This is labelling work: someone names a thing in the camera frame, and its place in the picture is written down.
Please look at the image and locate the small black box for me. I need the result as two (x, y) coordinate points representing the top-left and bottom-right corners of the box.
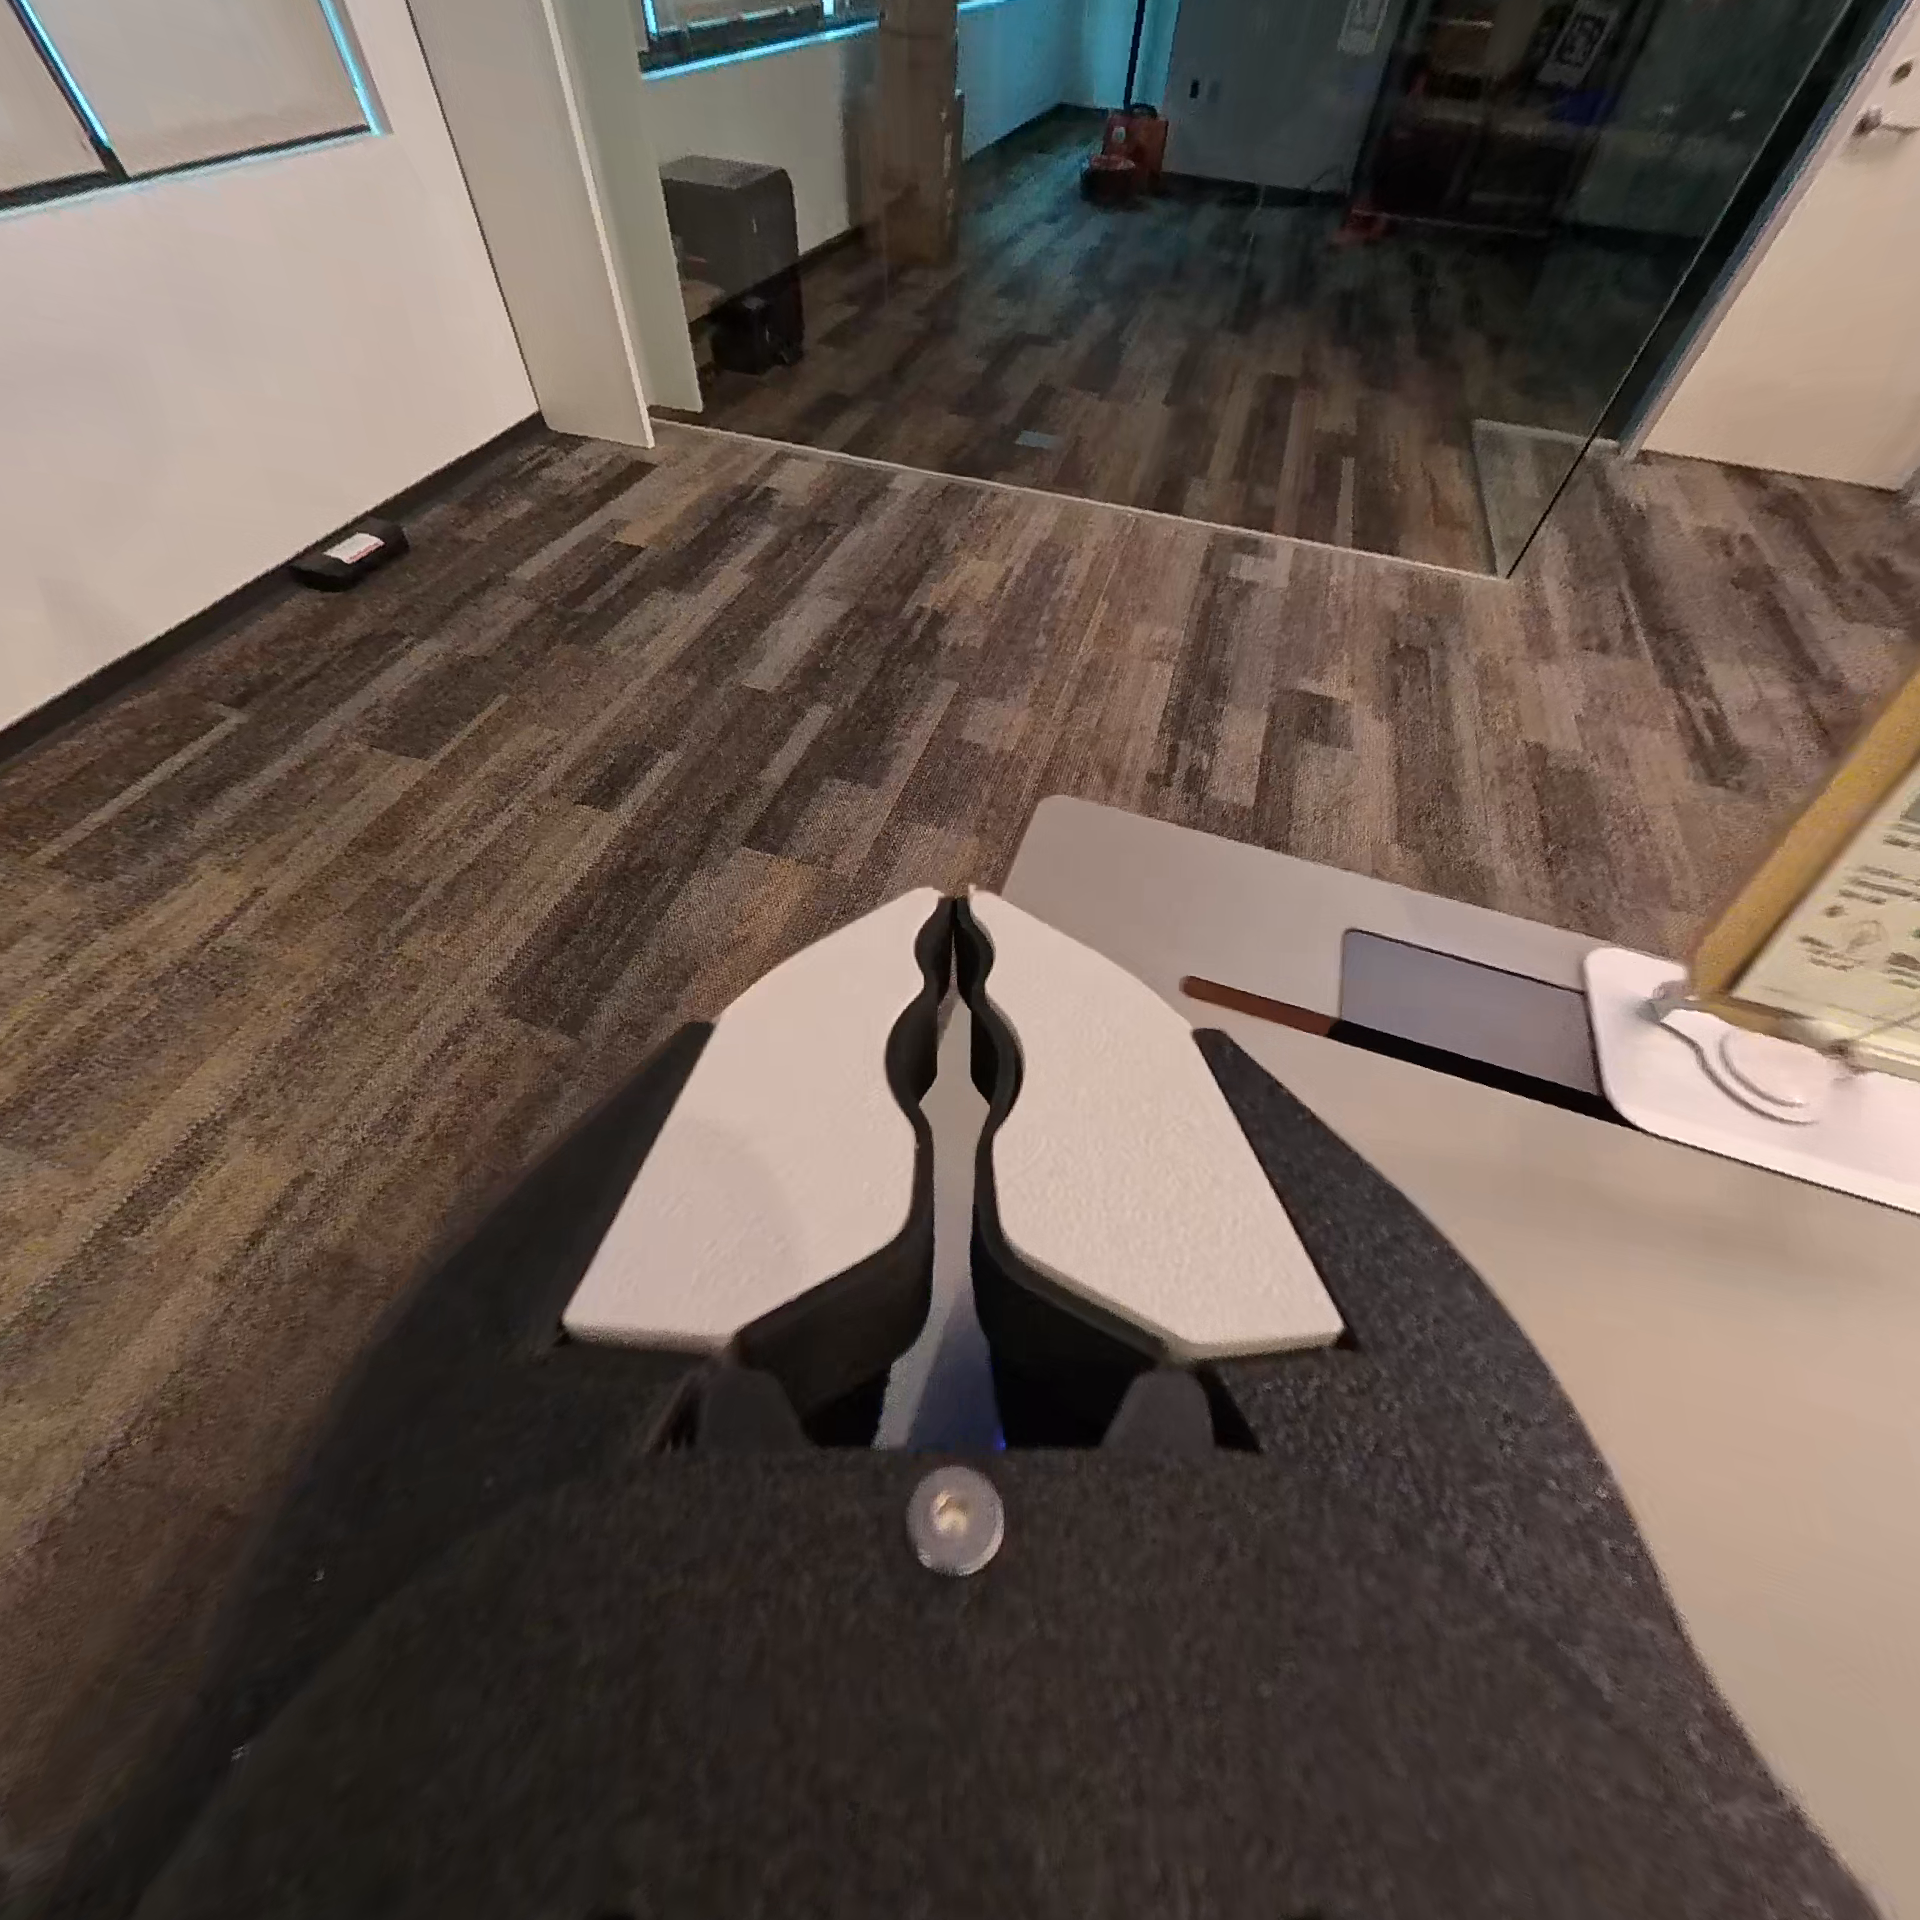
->
(709, 286), (807, 378)

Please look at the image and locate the instruction sheet on stand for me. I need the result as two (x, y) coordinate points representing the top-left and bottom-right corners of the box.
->
(1691, 718), (1920, 1086)

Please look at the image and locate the black table inlay panel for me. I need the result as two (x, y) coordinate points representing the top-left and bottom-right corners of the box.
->
(1333, 928), (1633, 1125)

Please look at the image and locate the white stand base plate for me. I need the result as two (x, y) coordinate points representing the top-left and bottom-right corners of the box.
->
(1581, 944), (1920, 1216)

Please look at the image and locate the dark box behind glass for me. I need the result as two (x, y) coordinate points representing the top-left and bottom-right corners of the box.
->
(661, 156), (800, 290)

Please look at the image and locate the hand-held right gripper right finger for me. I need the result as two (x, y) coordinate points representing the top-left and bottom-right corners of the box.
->
(959, 885), (1346, 1373)

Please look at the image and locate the red floor machine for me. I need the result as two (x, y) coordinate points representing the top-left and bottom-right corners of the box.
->
(1079, 104), (1175, 209)

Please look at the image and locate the small black floor device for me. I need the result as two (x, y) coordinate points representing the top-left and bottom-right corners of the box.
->
(288, 516), (411, 594)

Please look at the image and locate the tall cardboard box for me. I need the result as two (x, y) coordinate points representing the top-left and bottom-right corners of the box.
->
(843, 0), (972, 274)

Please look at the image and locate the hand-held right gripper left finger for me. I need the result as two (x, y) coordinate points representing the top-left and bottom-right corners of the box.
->
(562, 885), (962, 1362)

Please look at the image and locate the frosted glass window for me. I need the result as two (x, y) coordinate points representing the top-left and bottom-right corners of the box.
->
(0, 0), (378, 212)

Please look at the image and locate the glass partition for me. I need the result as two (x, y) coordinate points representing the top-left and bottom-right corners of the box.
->
(644, 0), (1920, 582)

